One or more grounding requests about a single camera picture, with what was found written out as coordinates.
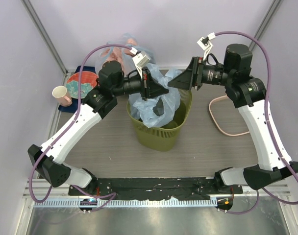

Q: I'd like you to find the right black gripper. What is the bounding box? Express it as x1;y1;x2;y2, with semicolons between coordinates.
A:
168;56;234;91

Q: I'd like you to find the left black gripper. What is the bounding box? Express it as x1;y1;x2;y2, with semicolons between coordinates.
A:
113;67;169;102

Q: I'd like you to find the blue plastic bag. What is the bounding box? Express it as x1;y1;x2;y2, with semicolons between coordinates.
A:
128;63;181;128

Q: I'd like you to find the pink bin rim ring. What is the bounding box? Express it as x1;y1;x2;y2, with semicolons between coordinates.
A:
208;94;250;137

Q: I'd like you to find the green trash bin pink rim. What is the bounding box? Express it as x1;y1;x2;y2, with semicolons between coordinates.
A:
126;90;192;152

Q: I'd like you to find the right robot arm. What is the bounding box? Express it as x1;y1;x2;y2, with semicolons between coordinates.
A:
168;44;298;193

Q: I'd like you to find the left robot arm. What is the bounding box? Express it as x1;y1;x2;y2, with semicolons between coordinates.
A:
27;61;169;195

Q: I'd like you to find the bag filled with pink trash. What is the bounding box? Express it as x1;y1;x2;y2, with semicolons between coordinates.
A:
95;34;156;75

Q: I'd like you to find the red floral plate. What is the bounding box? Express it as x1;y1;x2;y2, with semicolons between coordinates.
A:
66;71;99;99

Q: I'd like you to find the dark blue mat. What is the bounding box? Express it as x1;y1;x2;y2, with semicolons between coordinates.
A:
58;66;96;113

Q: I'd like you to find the pink paper cup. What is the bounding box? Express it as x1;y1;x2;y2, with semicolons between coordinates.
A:
52;86;73;107

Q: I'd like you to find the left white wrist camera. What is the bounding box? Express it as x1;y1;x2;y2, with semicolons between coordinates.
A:
130;47;151;78

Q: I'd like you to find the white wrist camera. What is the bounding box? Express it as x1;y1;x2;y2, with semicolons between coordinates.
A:
197;32;216;60
130;47;151;78

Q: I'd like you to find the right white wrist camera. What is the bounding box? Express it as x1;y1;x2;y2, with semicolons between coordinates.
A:
197;32;216;60

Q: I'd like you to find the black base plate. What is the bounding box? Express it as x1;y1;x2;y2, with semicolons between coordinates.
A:
68;176;244;201

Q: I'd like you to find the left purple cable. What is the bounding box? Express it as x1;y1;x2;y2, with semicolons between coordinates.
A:
28;44;139;212

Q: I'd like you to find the white slotted cable duct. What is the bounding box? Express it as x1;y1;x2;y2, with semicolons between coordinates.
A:
34;197;217;208

